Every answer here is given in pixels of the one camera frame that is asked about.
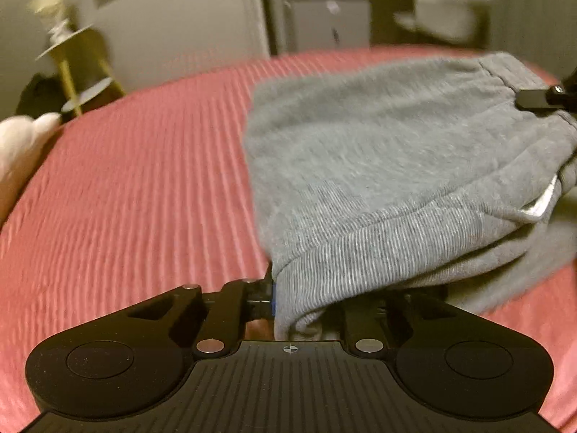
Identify grey sweatpants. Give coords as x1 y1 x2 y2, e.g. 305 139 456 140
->
244 53 576 339

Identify red ribbed bedspread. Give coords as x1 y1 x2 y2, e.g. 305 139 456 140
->
0 44 577 433

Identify cream plush pillow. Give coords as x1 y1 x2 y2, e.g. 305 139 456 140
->
0 113 62 224

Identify white fluffy chair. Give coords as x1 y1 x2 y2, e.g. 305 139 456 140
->
393 0 492 46

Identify white door frame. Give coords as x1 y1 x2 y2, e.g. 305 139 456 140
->
248 0 278 58

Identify black bag on floor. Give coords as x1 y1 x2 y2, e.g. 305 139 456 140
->
16 73 73 123

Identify yellow two-tier side table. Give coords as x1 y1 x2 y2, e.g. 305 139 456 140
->
35 25 126 117

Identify grey drawer cabinet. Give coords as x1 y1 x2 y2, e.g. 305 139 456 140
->
282 0 372 54

